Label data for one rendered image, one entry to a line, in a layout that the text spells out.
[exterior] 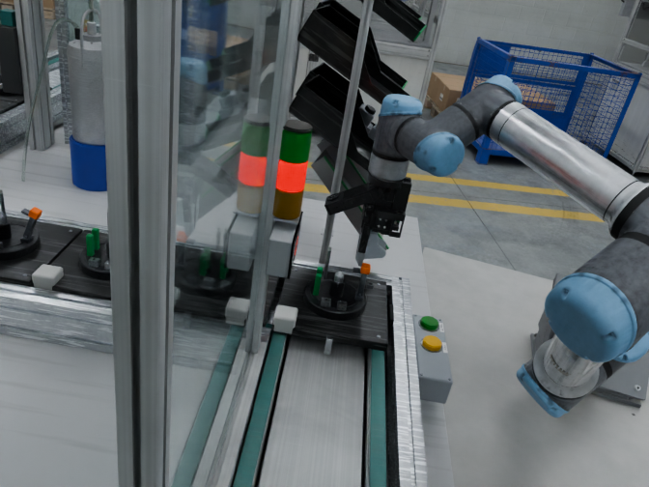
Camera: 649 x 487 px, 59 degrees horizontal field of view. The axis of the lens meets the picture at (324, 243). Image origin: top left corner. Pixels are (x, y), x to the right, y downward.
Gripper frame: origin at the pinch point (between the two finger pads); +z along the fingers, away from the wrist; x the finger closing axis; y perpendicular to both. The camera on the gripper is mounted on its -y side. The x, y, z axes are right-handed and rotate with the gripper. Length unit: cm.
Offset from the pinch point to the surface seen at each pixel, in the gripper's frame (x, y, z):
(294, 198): -21.1, -13.7, -21.5
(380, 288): 8.5, 7.4, 11.5
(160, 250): -78, -17, -43
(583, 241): 270, 177, 108
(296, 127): -20.3, -15.0, -33.1
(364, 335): -10.5, 3.9, 11.5
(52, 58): 161, -149, 14
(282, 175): -21.2, -16.0, -25.2
